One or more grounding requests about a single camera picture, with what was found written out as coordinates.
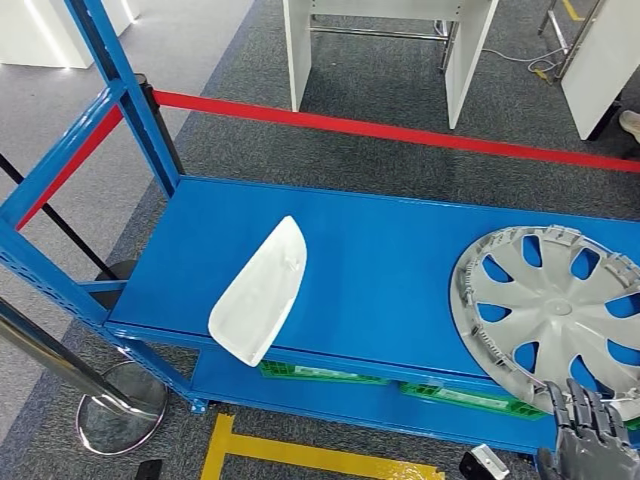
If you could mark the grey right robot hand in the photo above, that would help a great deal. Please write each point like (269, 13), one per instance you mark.
(595, 450)

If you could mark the grey plastic wheel hubcap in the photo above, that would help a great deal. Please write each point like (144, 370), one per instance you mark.
(555, 308)

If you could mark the blue metal shelf rack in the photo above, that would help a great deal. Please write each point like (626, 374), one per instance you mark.
(375, 278)

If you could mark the white plastic cover part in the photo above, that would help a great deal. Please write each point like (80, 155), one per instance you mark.
(261, 298)

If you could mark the green plastic crate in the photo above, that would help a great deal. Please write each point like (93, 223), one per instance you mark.
(470, 399)
(320, 374)

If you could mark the person's pale shoe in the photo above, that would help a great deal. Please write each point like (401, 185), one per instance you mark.
(632, 124)

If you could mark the yellow floor tape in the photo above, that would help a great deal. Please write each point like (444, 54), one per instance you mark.
(300, 456)

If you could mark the white desk with metal bars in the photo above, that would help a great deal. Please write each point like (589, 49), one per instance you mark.
(467, 60)

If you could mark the red barrier belt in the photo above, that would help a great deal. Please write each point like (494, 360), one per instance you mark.
(77, 161)
(350, 124)

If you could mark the chrome stanchion with round base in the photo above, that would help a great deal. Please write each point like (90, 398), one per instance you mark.
(121, 414)

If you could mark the thin black stand, round base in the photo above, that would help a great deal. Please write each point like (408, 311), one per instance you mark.
(117, 285)

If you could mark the white display plinth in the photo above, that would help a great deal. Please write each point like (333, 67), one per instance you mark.
(38, 33)
(121, 12)

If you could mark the white desk with metal frame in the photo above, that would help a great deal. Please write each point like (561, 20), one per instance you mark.
(600, 66)

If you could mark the black stanchion post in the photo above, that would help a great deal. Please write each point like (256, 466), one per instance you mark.
(166, 139)

